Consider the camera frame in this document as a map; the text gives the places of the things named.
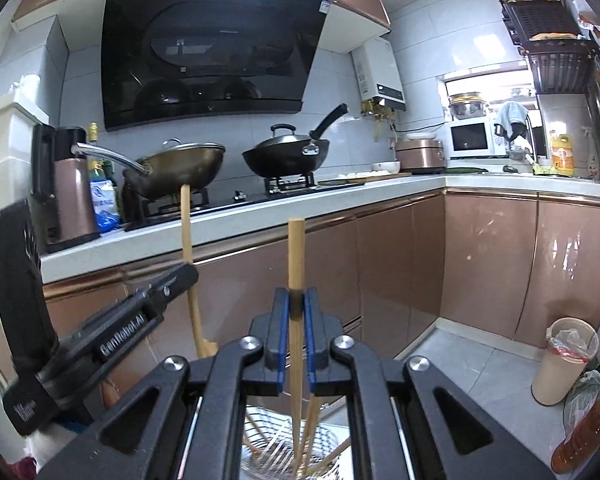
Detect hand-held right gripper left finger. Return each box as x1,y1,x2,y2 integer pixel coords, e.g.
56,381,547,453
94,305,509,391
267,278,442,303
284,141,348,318
37,287,290,480

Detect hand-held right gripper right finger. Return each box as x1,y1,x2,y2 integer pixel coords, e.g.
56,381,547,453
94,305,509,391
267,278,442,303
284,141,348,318
304,287,556,480

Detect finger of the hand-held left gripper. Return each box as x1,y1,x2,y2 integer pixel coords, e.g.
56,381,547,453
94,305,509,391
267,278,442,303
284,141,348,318
121,280,157,306
139,261,201,317

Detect wire utensil basket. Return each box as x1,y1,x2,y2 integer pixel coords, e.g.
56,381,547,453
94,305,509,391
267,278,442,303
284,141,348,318
242,404,354,480

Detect person's left hand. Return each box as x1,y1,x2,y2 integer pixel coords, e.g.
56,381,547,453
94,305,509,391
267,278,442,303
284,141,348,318
27,417,98,478

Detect copper and black kettle appliance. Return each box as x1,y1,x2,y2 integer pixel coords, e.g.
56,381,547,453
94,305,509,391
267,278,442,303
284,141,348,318
31,125,102,254

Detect black gas stove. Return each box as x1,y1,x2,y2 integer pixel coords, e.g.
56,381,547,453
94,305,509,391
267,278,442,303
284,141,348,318
124,172,367,232

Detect blue and white bag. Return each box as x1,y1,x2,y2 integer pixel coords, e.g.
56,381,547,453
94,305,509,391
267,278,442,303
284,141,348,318
90,177,122,234

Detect white appliance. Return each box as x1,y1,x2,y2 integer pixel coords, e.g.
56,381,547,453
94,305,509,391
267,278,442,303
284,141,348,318
0,74,43,261

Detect black wok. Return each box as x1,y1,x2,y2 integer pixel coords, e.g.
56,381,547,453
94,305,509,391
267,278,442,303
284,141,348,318
242,103,350,180

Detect dark bottle with yellow cap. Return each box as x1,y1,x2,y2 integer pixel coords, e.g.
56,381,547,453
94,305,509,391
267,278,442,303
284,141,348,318
86,122,112,181

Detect wooden cutting board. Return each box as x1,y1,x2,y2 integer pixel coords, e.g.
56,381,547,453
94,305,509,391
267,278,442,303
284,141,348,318
317,170,414,185

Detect black wok lid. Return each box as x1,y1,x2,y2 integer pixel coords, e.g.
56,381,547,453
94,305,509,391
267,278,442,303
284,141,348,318
254,123,314,149

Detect copper kitchen counter cabinet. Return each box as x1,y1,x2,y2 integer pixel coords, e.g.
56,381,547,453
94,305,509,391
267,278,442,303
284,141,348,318
0,174,600,413

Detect copper rice cooker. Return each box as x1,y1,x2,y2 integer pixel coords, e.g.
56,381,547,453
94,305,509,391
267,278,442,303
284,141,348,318
395,132,447,175

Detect black range hood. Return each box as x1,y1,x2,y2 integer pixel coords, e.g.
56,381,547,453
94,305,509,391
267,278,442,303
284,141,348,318
101,0,329,132

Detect beige trash bin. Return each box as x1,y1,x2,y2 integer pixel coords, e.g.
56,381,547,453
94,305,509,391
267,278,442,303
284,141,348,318
531,316,600,407

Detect white microwave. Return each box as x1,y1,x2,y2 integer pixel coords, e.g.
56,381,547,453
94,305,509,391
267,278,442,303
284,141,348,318
447,117,509,160

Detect steel pot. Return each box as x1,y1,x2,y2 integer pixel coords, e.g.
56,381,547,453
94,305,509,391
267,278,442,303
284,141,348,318
447,91,490,121

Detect white water heater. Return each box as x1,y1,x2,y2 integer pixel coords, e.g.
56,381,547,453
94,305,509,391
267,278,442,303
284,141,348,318
352,37,407,112

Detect plastic bag of greens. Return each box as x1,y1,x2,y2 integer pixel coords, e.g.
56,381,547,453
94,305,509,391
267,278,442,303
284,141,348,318
562,342,600,423

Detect orange liquid bottle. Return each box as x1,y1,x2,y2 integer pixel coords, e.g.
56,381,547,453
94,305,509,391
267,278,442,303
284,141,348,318
550,391,600,475

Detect light blue hanging cloth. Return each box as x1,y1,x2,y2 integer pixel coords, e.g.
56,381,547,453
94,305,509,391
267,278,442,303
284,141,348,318
494,101,530,134

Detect yellow oil bottle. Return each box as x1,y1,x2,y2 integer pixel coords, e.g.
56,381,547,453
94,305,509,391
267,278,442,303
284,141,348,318
551,131,576,177

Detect dark metal shelf rack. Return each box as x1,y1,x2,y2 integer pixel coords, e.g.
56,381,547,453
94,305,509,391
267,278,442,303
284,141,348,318
484,0,600,97

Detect bronze wok with steel handle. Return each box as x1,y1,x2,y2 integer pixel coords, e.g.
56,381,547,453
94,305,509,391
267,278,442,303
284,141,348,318
71,139,227,200

